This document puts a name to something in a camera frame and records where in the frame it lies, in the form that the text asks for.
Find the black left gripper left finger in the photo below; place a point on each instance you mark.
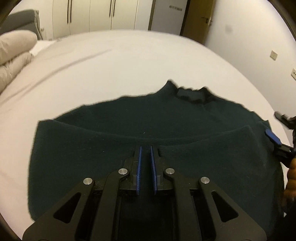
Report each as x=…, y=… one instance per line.
x=89, y=211

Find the beige wall socket lower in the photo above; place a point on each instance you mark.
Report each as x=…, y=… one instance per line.
x=293, y=73

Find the beige wall switch upper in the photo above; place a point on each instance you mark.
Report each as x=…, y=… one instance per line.
x=273, y=55

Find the brown wooden door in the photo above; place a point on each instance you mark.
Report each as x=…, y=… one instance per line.
x=191, y=19

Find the cream wardrobe with black handles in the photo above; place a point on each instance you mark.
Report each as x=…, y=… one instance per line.
x=64, y=18

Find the white pillow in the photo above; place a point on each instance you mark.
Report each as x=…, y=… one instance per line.
x=40, y=46

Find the person right hand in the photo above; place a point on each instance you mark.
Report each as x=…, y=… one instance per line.
x=290, y=189

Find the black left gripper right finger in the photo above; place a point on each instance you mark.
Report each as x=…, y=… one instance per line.
x=204, y=211

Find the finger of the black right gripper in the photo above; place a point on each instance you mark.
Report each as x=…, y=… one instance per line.
x=284, y=152
x=289, y=122

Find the beige folded duvet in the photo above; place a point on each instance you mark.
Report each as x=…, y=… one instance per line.
x=15, y=54

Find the grey upholstered headboard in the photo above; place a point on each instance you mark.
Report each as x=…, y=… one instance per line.
x=23, y=20

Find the white bed sheet mattress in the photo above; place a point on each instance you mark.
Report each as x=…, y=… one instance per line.
x=98, y=66

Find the dark green knit sweater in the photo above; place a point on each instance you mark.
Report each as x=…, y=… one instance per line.
x=198, y=133

